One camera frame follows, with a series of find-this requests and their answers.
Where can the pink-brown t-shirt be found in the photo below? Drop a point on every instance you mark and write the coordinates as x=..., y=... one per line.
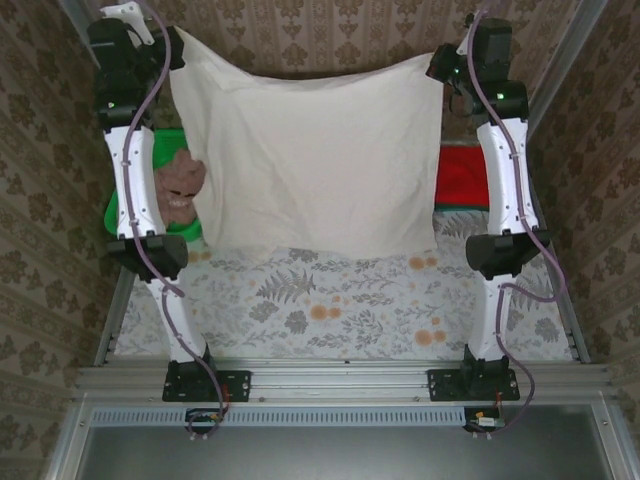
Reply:
x=180, y=175

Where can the aluminium mounting rail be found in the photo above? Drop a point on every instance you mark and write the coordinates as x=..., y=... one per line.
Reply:
x=340, y=380

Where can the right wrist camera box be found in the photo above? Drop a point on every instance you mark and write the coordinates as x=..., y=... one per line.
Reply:
x=462, y=49

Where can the green plastic basket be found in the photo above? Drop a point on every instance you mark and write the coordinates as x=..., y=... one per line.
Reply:
x=192, y=232

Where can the floral tablecloth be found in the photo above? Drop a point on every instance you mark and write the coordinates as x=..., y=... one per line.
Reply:
x=350, y=310

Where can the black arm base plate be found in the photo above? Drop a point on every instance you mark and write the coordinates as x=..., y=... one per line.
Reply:
x=442, y=385
x=235, y=385

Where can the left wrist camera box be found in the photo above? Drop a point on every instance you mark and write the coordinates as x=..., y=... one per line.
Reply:
x=127, y=11

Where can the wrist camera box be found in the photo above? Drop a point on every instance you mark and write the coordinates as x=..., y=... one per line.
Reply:
x=462, y=49
x=127, y=11

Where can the red t-shirt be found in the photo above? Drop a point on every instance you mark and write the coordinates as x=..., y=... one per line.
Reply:
x=460, y=175

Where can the grey metal sheet panel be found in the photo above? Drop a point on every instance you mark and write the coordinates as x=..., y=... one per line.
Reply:
x=325, y=455

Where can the cream t-shirt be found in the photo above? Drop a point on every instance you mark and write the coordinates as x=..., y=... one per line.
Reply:
x=310, y=165

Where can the aluminium frame post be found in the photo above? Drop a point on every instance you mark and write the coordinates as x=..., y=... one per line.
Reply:
x=565, y=60
x=75, y=10

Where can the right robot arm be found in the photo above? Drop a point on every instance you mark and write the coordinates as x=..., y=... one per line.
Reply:
x=505, y=175

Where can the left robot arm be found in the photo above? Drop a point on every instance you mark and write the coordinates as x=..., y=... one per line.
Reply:
x=132, y=175

